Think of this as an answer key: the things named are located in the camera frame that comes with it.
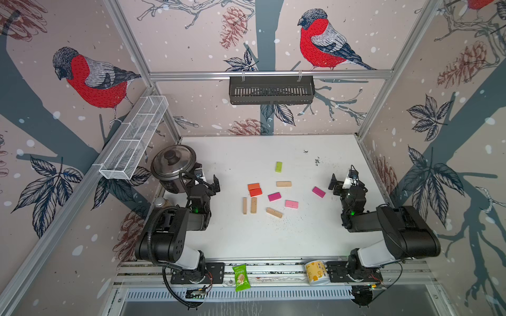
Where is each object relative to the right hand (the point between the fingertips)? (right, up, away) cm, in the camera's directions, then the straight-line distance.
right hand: (344, 174), depth 91 cm
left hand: (-65, 0, 0) cm, 65 cm away
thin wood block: (-48, -15, +1) cm, 50 cm away
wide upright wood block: (-43, -15, +1) cm, 46 cm away
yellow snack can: (-20, -32, -23) cm, 44 cm away
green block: (-30, +2, +16) cm, 34 cm away
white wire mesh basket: (-92, +17, -11) cm, 94 cm away
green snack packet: (-47, -38, -20) cm, 64 cm away
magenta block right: (-11, -9, +4) cm, 15 cm away
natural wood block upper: (-28, -6, +10) cm, 30 cm away
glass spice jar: (-85, -12, -5) cm, 86 cm away
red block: (-42, -9, +5) cm, 44 cm away
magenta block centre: (-33, -12, +4) cm, 35 cm away
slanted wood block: (-34, -17, -3) cm, 38 cm away
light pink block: (-25, -15, +1) cm, 29 cm away
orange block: (-44, -7, +7) cm, 45 cm away
